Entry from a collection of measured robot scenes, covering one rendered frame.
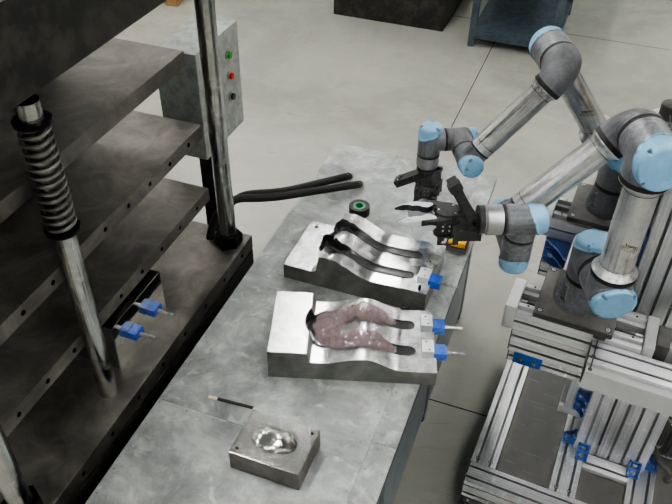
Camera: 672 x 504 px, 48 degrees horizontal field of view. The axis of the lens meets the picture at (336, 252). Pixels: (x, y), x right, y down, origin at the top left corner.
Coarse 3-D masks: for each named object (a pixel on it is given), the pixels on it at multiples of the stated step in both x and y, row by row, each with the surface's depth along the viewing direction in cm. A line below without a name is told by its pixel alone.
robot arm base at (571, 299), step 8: (560, 280) 217; (568, 280) 212; (560, 288) 216; (568, 288) 213; (576, 288) 211; (560, 296) 216; (568, 296) 213; (576, 296) 211; (584, 296) 210; (560, 304) 216; (568, 304) 213; (576, 304) 212; (584, 304) 211; (568, 312) 214; (576, 312) 213; (584, 312) 212; (592, 312) 212
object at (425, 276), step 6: (420, 270) 246; (426, 270) 246; (420, 276) 244; (426, 276) 244; (432, 276) 246; (438, 276) 246; (420, 282) 245; (426, 282) 244; (432, 282) 244; (438, 282) 244; (444, 282) 245; (438, 288) 244
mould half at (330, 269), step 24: (360, 216) 265; (312, 240) 266; (360, 240) 258; (384, 240) 263; (408, 240) 263; (288, 264) 256; (312, 264) 256; (336, 264) 248; (384, 264) 253; (408, 264) 253; (432, 264) 253; (336, 288) 254; (360, 288) 250; (384, 288) 246; (408, 288) 243; (432, 288) 253
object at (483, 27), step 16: (480, 0) 565; (496, 0) 629; (512, 0) 630; (528, 0) 630; (544, 0) 631; (560, 0) 541; (480, 16) 604; (496, 16) 604; (512, 16) 604; (528, 16) 605; (544, 16) 605; (560, 16) 547; (480, 32) 580; (496, 32) 581; (512, 32) 581; (528, 32) 581
